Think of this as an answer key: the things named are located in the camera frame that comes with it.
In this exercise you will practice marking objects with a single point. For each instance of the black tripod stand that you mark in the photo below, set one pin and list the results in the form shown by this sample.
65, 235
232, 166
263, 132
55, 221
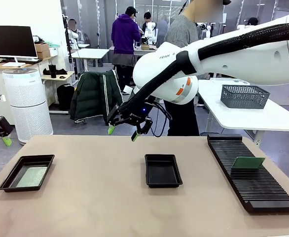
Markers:
66, 44

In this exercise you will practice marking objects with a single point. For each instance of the person in purple hoodie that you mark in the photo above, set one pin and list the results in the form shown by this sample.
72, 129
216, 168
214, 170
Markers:
124, 34

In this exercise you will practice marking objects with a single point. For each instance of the seated person in light jacket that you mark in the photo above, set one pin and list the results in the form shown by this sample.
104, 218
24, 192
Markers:
75, 34

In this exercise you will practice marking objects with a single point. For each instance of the brown cardboard box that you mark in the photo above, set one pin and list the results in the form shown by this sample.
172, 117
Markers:
42, 50

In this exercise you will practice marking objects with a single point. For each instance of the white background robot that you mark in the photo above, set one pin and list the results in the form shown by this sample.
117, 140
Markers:
150, 30
205, 27

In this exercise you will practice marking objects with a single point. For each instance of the black cloth bundle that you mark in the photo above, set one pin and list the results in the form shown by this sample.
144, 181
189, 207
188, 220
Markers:
60, 72

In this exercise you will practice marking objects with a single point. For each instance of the white rounded work table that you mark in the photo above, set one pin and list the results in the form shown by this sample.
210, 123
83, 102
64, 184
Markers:
248, 118

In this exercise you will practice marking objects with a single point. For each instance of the white cylindrical air purifier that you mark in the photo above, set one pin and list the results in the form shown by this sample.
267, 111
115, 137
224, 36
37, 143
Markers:
27, 103

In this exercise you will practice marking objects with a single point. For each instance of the small white box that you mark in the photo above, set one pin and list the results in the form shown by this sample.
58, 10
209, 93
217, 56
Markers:
53, 51

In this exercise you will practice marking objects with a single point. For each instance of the black slotted board rack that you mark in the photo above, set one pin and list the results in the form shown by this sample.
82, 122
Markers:
258, 185

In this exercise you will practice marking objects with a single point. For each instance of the black tumbler cup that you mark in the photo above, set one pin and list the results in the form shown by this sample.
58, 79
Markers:
52, 71

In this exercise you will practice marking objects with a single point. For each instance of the grey background work table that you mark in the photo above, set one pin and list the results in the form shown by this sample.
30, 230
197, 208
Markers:
144, 52

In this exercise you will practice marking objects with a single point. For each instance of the clear plastic box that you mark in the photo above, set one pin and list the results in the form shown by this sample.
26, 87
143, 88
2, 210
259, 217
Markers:
229, 80

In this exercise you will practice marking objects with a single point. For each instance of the black monitor on white stand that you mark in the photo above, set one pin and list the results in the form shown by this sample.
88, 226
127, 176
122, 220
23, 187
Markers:
10, 40

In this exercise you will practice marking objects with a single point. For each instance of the person in black shirt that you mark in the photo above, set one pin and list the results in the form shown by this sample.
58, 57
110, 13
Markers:
147, 16

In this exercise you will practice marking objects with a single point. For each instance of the grey plastic mesh basket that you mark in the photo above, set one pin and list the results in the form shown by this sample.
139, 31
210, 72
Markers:
243, 97

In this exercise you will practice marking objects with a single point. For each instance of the small beige side desk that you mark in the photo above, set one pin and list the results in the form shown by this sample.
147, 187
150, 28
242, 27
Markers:
68, 75

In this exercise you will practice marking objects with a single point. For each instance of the white height-adjustable table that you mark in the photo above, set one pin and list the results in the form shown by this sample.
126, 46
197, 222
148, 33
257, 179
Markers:
90, 53

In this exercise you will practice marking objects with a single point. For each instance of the dark green puffer jacket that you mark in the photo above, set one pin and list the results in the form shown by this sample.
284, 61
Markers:
90, 96

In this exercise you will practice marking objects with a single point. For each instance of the black rectangular ESD tray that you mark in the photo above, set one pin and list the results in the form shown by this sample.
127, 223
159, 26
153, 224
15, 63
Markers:
36, 160
163, 172

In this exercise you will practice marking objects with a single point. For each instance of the person in black cap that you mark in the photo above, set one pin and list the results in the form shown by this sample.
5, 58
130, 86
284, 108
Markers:
253, 21

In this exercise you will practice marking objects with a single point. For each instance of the person in grey sweater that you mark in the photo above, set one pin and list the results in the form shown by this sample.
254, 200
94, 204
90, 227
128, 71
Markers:
181, 32

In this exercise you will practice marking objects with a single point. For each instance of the green perforated circuit board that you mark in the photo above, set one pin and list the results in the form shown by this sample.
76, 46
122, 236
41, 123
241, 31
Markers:
32, 176
248, 163

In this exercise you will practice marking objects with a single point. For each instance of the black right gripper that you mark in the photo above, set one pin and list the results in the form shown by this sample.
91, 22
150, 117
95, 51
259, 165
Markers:
127, 116

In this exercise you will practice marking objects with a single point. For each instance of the black backpack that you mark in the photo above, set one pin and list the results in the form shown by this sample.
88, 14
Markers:
65, 96

